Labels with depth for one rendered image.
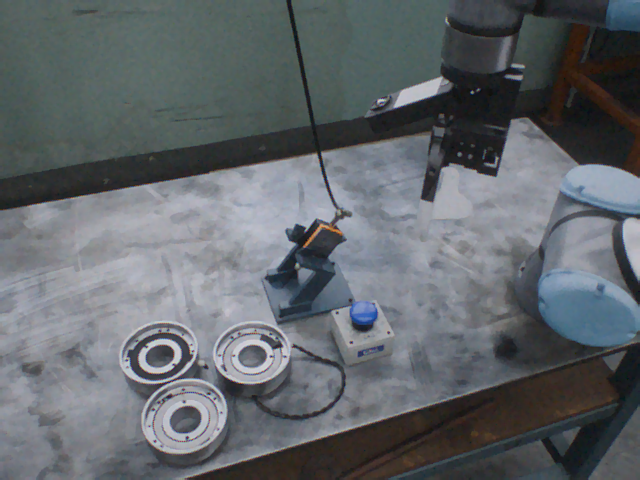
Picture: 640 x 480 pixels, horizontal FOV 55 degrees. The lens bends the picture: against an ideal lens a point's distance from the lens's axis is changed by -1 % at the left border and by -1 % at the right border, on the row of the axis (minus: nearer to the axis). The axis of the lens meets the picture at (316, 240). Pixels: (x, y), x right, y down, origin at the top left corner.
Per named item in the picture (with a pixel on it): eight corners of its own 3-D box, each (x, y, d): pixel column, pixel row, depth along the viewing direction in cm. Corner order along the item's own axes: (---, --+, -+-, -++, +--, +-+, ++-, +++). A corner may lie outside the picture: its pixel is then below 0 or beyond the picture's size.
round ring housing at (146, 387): (114, 398, 82) (108, 380, 79) (137, 336, 90) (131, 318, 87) (192, 403, 81) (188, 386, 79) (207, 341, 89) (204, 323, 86)
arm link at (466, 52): (439, 30, 60) (454, 2, 66) (433, 73, 63) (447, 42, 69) (517, 43, 58) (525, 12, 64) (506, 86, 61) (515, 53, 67)
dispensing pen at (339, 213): (267, 279, 94) (329, 198, 87) (289, 285, 97) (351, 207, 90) (271, 289, 93) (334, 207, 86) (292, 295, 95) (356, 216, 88)
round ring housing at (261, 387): (234, 413, 81) (232, 396, 78) (204, 356, 87) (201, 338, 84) (304, 381, 84) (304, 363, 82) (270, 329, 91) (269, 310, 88)
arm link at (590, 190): (624, 235, 93) (659, 163, 84) (622, 296, 84) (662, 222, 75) (544, 215, 96) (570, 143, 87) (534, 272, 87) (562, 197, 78)
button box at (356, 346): (346, 368, 86) (348, 346, 83) (329, 330, 91) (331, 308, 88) (399, 353, 88) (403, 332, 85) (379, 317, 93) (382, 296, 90)
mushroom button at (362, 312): (353, 345, 86) (356, 323, 83) (343, 324, 89) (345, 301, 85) (379, 339, 87) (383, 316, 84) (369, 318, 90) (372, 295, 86)
